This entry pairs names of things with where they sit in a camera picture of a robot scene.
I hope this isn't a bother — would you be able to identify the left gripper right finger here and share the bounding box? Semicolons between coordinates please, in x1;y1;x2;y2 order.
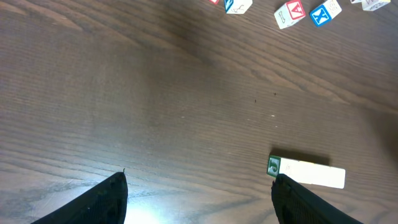
271;174;360;224

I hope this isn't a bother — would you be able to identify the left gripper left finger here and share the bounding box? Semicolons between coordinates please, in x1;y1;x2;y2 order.
32;172;128;224

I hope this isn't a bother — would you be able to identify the green edged alphabet block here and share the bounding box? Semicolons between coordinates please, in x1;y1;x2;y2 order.
290;161;314;184

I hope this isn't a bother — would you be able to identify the white block red edge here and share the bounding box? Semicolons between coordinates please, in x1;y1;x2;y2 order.
312;164;330;186

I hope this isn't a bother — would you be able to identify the white block soccer ball picture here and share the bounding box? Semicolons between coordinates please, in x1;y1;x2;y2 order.
266;155;297;177

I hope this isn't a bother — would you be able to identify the white block dragonfly picture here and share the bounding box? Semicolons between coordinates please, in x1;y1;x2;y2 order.
329;167;346;189

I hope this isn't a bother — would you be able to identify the blue edged alphabet block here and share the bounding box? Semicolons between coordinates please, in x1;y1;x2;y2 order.
309;0;342;27

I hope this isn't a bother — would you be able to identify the red letter A block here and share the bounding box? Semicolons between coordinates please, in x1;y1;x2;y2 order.
274;0;306;29

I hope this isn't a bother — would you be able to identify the white block plain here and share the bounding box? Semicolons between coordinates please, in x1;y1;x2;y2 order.
224;0;253;14

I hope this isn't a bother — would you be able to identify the yellow block right of pair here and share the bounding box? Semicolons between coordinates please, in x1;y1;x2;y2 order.
361;0;391;11

